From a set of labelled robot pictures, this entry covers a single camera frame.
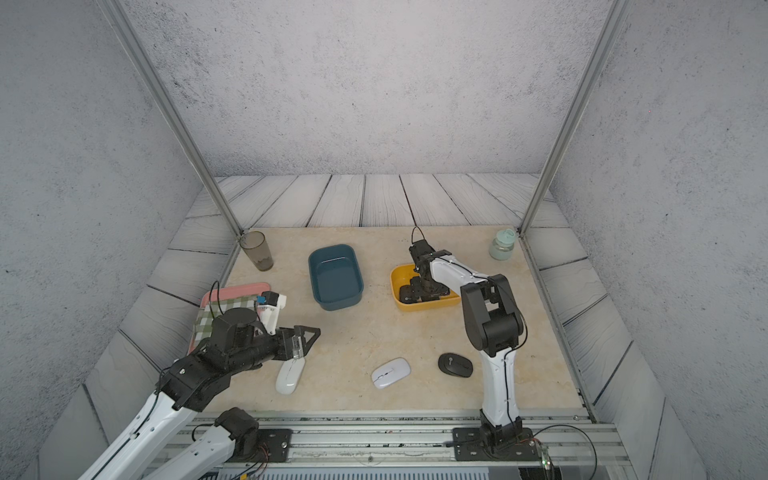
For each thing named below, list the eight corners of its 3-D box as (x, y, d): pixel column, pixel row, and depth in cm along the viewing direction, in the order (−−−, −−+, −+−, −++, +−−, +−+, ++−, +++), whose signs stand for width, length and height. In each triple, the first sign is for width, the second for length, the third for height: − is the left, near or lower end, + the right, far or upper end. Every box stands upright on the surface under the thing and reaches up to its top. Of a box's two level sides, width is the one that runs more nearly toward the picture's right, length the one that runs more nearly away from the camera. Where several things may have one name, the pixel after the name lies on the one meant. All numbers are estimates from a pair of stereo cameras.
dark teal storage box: (318, 313, 99) (315, 304, 95) (310, 260, 114) (306, 250, 110) (368, 300, 103) (367, 291, 98) (353, 250, 117) (352, 240, 113)
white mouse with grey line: (376, 392, 84) (376, 389, 82) (368, 373, 87) (368, 370, 85) (412, 373, 87) (413, 370, 85) (403, 356, 90) (403, 353, 88)
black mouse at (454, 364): (436, 370, 87) (437, 366, 85) (439, 354, 90) (440, 350, 88) (469, 379, 86) (471, 376, 83) (471, 363, 89) (473, 359, 86)
